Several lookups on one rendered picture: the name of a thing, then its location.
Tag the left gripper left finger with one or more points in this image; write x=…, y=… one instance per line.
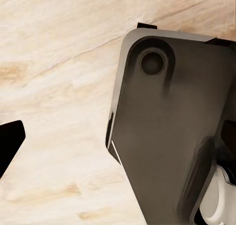
x=12, y=135

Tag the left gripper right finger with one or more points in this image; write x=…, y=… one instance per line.
x=228, y=135

